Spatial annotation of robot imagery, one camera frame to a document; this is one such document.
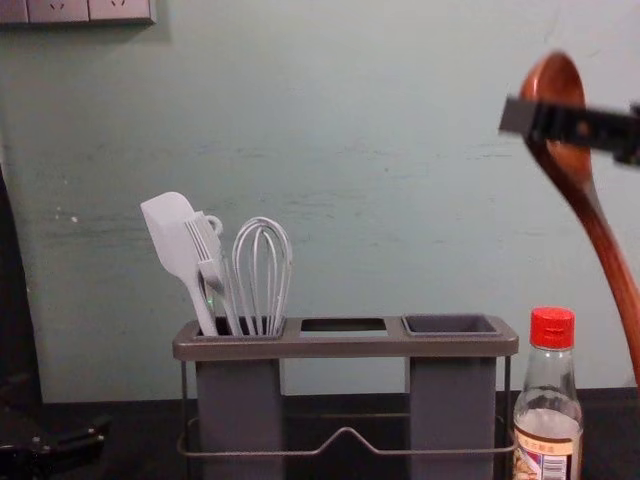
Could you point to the grey slotted turner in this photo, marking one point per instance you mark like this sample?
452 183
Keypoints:
198 242

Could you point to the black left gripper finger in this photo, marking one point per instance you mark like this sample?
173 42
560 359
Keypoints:
45 445

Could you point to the grey utensil with loop end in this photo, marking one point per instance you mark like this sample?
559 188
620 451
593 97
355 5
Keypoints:
215 226

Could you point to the brown wooden spoon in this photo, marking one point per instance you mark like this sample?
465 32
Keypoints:
600 235

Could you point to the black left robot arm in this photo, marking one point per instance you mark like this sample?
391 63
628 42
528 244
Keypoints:
15 300

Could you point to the grey whisk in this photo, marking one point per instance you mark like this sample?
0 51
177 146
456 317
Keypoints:
262 270

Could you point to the grey plastic holder cup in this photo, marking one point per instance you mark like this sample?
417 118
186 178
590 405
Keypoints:
452 400
235 400

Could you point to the grey silicone spatula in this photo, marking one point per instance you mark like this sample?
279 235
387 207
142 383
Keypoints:
170 235

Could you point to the grey utensil holder rack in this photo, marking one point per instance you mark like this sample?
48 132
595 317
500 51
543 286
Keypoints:
345 345

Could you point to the white wall socket panel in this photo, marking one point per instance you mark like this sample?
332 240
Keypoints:
75 11

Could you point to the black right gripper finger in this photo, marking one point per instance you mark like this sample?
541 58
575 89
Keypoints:
560 122
629 157

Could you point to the clear bottle with red cap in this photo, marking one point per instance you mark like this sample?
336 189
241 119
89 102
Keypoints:
549 390

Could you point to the black table cloth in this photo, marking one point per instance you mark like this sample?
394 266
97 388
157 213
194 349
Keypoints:
140 430

